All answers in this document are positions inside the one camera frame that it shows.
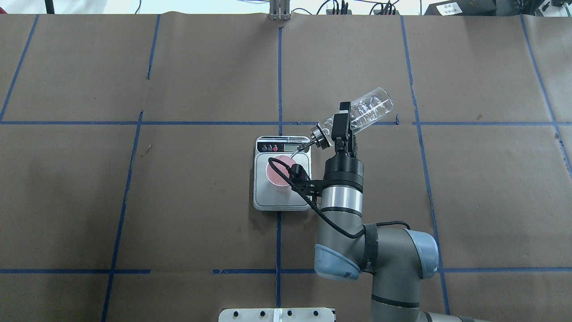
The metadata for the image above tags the white digital kitchen scale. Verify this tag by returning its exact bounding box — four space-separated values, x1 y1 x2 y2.
253 136 312 212

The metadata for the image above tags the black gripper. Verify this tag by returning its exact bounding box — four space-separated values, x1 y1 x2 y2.
324 102 363 191

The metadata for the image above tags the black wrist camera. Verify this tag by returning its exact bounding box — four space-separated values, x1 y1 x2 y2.
288 164 323 197

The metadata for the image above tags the aluminium frame post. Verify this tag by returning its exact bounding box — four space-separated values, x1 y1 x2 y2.
268 0 291 21

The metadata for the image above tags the pink plastic cup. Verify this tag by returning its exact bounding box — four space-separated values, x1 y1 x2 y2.
266 156 301 193

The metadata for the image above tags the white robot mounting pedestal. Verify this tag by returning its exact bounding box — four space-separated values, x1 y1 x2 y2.
218 307 336 322

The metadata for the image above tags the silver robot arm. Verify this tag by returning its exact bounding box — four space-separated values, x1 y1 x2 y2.
314 102 472 322

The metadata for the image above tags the glass sauce bottle metal spout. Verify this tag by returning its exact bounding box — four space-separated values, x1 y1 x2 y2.
290 87 394 158

